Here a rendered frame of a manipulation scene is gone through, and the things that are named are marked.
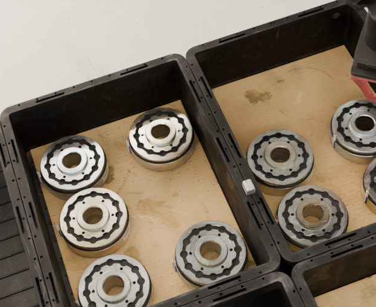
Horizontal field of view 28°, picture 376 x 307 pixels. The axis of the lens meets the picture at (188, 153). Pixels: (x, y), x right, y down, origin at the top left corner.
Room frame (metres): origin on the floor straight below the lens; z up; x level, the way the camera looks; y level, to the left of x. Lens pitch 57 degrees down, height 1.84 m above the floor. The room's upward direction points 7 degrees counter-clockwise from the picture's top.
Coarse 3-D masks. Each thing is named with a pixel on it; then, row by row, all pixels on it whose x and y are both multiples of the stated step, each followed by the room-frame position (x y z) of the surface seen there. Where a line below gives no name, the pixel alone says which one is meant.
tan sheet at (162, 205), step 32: (96, 128) 0.74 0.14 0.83; (128, 128) 0.73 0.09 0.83; (128, 160) 0.67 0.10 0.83; (192, 160) 0.65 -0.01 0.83; (128, 192) 0.61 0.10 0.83; (160, 192) 0.60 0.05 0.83; (192, 192) 0.60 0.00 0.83; (160, 224) 0.55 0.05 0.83; (192, 224) 0.54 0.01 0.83; (64, 256) 0.52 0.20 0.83; (160, 256) 0.50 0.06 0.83; (160, 288) 0.45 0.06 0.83
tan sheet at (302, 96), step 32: (288, 64) 0.82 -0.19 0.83; (320, 64) 0.81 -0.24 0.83; (224, 96) 0.77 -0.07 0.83; (256, 96) 0.76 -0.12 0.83; (288, 96) 0.75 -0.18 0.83; (320, 96) 0.75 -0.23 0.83; (352, 96) 0.74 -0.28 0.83; (256, 128) 0.70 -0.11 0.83; (288, 128) 0.69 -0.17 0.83; (320, 128) 0.68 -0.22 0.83; (320, 160) 0.62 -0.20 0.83; (352, 192) 0.56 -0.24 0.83; (352, 224) 0.51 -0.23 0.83
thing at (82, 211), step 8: (80, 208) 0.57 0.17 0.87; (88, 208) 0.57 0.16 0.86; (96, 208) 0.57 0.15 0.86; (104, 208) 0.57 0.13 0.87; (80, 216) 0.56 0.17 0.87; (104, 216) 0.55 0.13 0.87; (80, 224) 0.55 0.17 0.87; (88, 224) 0.54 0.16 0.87; (96, 224) 0.54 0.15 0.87; (104, 224) 0.54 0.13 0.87
